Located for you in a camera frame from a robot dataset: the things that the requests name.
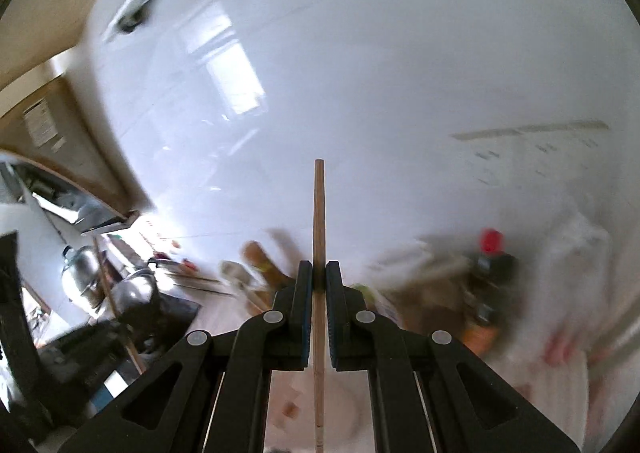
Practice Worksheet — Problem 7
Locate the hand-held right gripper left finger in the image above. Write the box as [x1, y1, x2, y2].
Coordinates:
[60, 260, 316, 453]

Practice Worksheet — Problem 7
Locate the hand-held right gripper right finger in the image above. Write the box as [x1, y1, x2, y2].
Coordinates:
[325, 260, 581, 453]

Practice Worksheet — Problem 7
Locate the light wooden chopstick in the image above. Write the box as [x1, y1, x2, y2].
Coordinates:
[314, 160, 327, 453]

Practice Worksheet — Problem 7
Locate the soy sauce bottle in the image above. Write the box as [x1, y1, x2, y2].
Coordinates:
[241, 239, 297, 295]

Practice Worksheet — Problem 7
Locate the oil bottle white cap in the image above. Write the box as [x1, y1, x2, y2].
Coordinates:
[220, 259, 262, 305]

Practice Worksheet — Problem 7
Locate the steel range hood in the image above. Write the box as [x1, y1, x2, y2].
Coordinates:
[0, 148, 142, 235]

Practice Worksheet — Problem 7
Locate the pot with steel lid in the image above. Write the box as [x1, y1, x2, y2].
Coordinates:
[111, 267, 162, 331]

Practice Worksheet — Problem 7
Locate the black induction cooktop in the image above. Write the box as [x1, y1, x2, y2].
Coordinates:
[30, 290, 202, 434]

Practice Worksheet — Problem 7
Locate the red cap bottle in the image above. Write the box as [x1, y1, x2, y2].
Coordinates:
[477, 228, 505, 255]

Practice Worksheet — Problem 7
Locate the white plastic bag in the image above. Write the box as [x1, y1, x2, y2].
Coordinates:
[522, 210, 618, 384]

